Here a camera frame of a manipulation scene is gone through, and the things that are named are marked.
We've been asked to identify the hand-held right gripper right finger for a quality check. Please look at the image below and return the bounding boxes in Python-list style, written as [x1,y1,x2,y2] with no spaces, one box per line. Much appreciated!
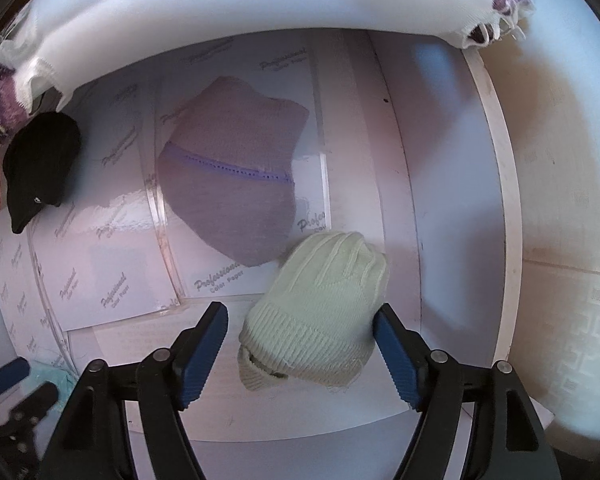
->
[373,303,563,480]

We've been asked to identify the black knit hat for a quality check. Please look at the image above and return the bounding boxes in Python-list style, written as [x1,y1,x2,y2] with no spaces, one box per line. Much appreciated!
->
[2,111,83,235]

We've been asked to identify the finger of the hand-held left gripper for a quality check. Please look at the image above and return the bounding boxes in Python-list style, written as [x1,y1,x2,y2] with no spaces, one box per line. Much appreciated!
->
[9,381,59,429]
[0,357,31,401]

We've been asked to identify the white printed paper sheets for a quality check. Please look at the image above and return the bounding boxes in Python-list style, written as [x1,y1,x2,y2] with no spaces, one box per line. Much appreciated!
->
[0,35,333,361]

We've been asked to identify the purple knit hat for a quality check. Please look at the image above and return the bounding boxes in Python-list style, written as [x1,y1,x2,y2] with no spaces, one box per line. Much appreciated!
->
[157,76,311,268]

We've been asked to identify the cream knit hat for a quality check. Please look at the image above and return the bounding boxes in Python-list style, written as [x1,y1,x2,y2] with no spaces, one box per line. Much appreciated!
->
[237,231,391,394]

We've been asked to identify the white bedside nightstand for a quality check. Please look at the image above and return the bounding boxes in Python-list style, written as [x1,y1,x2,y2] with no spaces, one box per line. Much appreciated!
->
[0,27,556,480]

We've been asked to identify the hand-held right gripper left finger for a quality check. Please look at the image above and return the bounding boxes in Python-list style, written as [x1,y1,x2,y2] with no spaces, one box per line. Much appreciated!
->
[40,301,229,480]

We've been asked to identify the white purple floral cloth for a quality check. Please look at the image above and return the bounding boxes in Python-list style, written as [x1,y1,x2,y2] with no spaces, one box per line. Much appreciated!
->
[0,0,538,153]

